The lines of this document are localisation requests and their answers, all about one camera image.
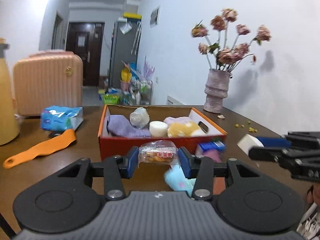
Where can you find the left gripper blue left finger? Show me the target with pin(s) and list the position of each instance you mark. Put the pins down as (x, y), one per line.
(132, 161)

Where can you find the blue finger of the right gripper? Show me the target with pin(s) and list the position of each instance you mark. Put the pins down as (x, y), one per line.
(274, 142)
(264, 153)

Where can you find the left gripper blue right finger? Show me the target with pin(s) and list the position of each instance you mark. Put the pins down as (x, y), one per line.
(187, 163)

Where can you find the blue plush toy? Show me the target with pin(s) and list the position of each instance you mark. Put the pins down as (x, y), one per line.
(176, 180)

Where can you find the packaged snack cake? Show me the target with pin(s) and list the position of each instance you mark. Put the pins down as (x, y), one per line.
(161, 151)

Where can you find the yellow white alpaca plush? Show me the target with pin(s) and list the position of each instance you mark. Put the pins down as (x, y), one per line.
(188, 129)

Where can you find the white round sponge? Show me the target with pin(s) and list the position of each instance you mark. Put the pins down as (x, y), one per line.
(158, 129)

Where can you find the clear plastic bottle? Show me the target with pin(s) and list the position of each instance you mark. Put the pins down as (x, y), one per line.
(139, 118)

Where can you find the brown sponge block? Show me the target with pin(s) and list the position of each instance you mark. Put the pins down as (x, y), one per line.
(218, 185)

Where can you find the yellow crumbs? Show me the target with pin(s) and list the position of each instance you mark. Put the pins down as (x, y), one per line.
(248, 126)

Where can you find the blue white carton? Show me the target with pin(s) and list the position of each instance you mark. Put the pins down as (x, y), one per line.
(205, 147)

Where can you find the red cardboard box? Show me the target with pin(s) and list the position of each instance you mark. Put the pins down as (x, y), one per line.
(111, 145)

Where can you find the purple folded towel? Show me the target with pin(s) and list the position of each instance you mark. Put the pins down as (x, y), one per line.
(119, 126)

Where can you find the pink folded towel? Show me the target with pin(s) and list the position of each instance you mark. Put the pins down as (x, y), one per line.
(180, 120)

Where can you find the orange shoehorn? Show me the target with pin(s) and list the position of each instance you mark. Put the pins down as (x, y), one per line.
(42, 149)

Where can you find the cluttered storage rack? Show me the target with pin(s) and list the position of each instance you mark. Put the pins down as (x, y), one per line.
(135, 87)

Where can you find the pink ribbed vase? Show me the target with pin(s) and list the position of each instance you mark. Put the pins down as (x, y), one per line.
(216, 90)

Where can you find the blue tissue pack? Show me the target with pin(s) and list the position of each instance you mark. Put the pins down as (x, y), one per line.
(60, 119)

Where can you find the dried pink flowers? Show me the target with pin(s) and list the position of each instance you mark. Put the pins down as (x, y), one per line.
(226, 53)

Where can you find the grey refrigerator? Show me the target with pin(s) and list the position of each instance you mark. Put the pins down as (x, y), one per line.
(125, 42)

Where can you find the peach suitcase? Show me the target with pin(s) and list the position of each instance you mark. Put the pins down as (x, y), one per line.
(47, 78)

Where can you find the yellow thermos jug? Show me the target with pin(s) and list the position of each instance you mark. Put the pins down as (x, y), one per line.
(9, 125)

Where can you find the dark brown door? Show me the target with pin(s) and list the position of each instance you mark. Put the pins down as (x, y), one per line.
(85, 40)

